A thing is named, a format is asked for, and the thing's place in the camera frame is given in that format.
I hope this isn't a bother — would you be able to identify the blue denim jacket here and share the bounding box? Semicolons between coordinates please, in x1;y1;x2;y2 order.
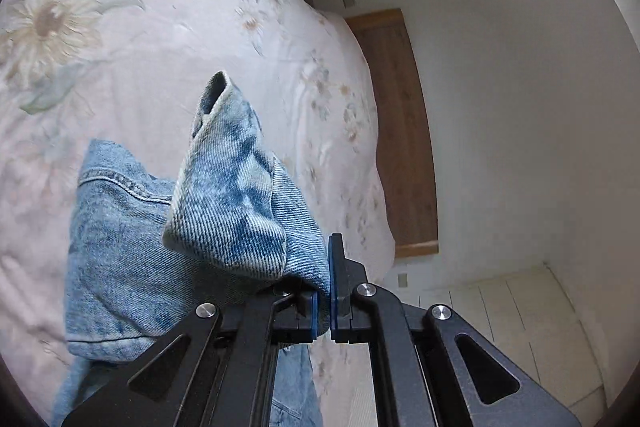
52;72;330;425

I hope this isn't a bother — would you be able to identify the white wardrobe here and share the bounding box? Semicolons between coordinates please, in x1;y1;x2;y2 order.
416;265;606;426

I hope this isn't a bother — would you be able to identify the wooden headboard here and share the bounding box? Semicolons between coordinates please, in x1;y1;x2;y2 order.
346;9;439;259

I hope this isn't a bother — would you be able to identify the floral white bed cover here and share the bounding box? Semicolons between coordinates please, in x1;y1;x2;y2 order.
1;0;394;418

